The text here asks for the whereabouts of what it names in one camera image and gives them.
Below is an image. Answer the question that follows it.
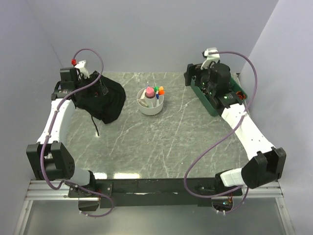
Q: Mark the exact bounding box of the mint green correction tape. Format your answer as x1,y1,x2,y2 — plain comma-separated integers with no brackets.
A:
138,99,149,108

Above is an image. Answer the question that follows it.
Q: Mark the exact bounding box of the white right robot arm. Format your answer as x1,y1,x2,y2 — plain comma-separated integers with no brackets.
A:
184,61,287,195

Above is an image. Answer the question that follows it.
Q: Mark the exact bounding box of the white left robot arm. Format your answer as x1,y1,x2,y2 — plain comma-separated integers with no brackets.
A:
26,68,105,197

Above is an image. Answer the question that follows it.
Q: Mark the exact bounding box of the black cloth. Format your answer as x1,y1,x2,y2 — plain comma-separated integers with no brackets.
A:
74,74,126,124

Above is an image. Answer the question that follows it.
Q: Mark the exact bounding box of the green compartment tray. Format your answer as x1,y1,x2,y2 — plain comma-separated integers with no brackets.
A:
191,75,248,117

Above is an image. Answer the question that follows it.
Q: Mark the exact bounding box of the orange navy rolled tie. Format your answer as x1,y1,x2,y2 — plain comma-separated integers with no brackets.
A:
236,91,246,100

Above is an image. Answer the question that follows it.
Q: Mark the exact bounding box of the white round desk organizer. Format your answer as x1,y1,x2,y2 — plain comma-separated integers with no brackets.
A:
137,87,164,116

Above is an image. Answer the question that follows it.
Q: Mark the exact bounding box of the black base bar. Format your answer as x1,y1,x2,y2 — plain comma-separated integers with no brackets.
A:
68,178,244,209

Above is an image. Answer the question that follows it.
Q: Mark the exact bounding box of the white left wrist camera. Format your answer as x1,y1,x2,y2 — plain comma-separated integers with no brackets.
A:
70,59,90,80

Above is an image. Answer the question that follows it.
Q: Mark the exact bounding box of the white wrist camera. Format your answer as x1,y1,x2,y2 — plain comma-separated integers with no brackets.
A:
201,47,220,70
70,59,90,80

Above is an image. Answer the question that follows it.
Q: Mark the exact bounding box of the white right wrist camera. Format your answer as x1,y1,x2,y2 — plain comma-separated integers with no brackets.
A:
201,47,220,70

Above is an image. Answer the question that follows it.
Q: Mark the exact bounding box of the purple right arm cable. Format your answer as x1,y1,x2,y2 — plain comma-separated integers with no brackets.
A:
183,50,258,214

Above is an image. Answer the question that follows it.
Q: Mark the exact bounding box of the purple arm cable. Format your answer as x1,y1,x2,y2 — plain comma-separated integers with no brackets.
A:
183,50,258,214
39,48,115,218

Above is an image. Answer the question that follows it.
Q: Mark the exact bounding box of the aluminium frame rail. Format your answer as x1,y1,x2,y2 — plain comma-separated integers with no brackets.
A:
36,179,283,200

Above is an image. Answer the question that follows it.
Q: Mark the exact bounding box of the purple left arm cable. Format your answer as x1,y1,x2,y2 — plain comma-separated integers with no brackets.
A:
39,48,115,218

